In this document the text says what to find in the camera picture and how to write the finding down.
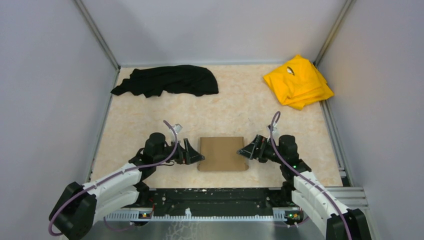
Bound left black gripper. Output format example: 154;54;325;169
154;138;205;165

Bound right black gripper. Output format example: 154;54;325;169
237;134;285;165

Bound brown cardboard paper box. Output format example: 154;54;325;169
197;136;250;172

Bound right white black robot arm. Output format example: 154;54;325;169
237;134;372;240

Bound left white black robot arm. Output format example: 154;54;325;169
48;122;205;240

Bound black cloth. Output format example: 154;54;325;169
110;65;219;98

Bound yellow folded cloth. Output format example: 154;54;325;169
263;54;335;111

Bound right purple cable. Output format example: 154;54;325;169
268;111;353;240

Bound purple cable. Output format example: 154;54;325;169
48;119;180;237
268;111;353;240

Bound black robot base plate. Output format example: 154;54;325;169
131;187;306;220

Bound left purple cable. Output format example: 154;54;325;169
48;119;180;237

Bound aluminium frame rail front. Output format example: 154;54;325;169
67;187;369;222

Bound left aluminium corner post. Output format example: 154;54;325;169
73;0;121;71

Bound aluminium corner post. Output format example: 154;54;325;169
313;0;357;67
73;0;121;71

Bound right aluminium corner post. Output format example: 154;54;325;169
313;0;357;67

